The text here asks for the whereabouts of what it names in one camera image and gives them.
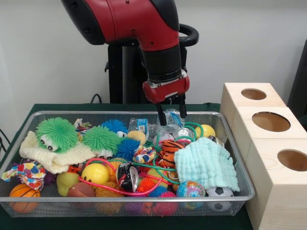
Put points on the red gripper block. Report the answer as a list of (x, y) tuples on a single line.
[(168, 89)]

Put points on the crushed clear plastic bottle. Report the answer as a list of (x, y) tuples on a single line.
[(172, 119)]

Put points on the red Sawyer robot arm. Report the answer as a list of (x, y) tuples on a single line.
[(134, 21)]

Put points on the wooden box with three holes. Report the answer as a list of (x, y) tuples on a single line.
[(275, 191)]

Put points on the tiger striped plush toy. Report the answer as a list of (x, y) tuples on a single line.
[(168, 147)]

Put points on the blue spiky ball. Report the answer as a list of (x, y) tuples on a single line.
[(127, 149)]

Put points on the light blue muslin cloth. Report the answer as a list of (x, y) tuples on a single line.
[(204, 163)]

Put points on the small green spiky toy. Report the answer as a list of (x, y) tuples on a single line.
[(100, 141)]

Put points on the globe print ball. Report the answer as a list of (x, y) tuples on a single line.
[(192, 189)]

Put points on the yellow smiley ball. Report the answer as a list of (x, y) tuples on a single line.
[(94, 173)]

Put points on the dark green tablecloth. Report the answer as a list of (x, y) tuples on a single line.
[(60, 106)]

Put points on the large green spiky toy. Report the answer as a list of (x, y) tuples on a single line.
[(55, 131)]

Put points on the cream knitted cloth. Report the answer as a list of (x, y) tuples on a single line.
[(62, 160)]

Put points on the black upright panel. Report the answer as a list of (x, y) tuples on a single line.
[(299, 83)]

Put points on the colourful spotted cloth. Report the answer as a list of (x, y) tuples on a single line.
[(24, 171)]

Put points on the orange basketball toy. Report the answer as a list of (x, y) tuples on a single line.
[(24, 191)]

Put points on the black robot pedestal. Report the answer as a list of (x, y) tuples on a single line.
[(117, 72)]

